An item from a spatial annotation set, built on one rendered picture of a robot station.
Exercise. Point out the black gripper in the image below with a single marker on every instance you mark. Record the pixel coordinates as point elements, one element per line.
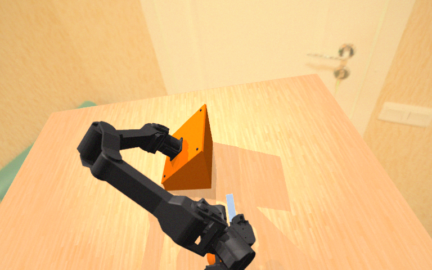
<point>218,265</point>

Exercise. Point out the orange ball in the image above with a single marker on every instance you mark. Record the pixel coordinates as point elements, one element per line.
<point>211,258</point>

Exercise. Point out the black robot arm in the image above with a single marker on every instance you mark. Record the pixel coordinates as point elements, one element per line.
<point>181,218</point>

